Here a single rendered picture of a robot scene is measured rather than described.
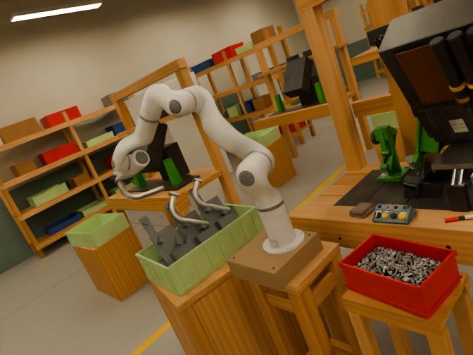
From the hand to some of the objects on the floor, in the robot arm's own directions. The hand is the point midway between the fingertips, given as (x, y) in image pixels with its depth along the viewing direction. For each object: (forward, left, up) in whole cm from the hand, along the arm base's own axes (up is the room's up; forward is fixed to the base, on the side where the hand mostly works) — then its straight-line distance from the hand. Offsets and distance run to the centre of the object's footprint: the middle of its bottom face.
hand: (119, 179), depth 190 cm
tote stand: (+20, -22, -139) cm, 142 cm away
